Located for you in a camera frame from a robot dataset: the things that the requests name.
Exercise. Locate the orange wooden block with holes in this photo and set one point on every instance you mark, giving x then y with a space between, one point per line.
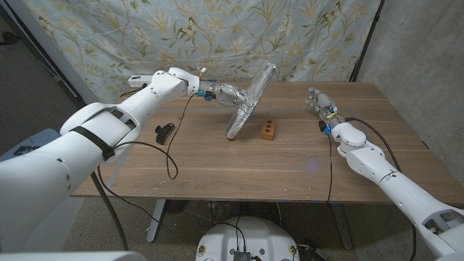
268 130

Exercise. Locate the white power strip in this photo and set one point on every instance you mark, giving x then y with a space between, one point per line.
136 81

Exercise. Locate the blue grey storage bin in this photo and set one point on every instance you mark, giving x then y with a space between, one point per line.
43 139

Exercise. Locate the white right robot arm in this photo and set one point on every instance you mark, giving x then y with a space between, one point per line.
398 185

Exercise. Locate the black backdrop frame pole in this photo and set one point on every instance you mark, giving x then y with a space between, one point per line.
365 43

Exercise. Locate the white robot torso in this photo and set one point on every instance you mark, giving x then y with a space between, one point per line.
250 235

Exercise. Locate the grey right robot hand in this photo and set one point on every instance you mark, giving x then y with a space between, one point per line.
324 105

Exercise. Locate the floral printed backdrop cloth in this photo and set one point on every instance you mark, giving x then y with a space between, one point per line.
217 36

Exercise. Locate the black card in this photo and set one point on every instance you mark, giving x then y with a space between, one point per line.
23 149

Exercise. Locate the grey metal table leg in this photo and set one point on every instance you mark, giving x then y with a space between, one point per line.
156 221
342 228

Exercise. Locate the white robot shoulder cover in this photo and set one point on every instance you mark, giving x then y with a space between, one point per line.
72 256

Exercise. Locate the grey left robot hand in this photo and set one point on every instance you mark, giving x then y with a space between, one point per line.
232 95

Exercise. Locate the black hair claw clip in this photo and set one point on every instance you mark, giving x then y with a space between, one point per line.
165 134

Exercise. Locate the black round knob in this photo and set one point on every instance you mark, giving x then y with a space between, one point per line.
9 37

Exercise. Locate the black hub on torso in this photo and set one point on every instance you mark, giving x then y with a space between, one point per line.
241 256

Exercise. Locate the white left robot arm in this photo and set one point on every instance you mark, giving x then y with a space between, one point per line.
54 174

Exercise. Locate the aluminum foil roll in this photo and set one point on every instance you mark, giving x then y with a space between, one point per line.
261 81

